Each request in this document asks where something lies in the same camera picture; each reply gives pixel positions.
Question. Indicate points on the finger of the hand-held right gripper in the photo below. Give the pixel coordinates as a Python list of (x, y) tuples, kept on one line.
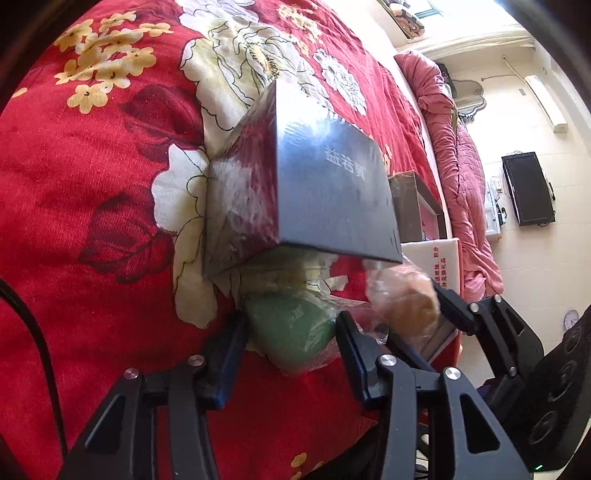
[(461, 309), (406, 350)]

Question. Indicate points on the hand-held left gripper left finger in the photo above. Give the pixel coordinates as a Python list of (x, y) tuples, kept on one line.
[(226, 364)]

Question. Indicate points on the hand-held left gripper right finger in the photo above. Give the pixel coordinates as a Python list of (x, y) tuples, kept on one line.
[(358, 360)]

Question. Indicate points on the brown sponge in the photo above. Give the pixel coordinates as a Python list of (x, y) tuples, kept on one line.
[(406, 300)]

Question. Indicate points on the green sponge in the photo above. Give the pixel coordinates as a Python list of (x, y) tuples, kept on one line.
[(291, 327)]

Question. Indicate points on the red tissue pack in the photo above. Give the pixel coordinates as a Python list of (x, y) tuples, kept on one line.
[(443, 258)]

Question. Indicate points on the white drawer cabinet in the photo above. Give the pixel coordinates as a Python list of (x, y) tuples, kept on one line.
[(493, 212)]

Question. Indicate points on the pink quilt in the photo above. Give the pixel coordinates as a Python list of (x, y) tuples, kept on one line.
[(466, 194)]

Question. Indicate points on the black television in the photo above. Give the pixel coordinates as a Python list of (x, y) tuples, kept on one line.
[(526, 189)]

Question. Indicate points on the dark glossy box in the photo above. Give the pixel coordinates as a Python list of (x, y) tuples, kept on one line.
[(323, 184)]

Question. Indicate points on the red floral blanket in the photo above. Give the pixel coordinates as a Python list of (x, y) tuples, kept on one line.
[(92, 207)]

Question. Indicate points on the vanity mirror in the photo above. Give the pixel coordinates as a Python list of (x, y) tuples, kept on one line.
[(468, 99)]

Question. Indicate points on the white air conditioner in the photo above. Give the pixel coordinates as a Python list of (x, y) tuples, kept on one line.
[(547, 104)]

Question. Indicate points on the patterned cushion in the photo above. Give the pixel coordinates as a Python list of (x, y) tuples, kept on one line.
[(406, 21)]

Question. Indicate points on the wall clock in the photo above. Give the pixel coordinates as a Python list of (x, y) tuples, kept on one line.
[(571, 320)]

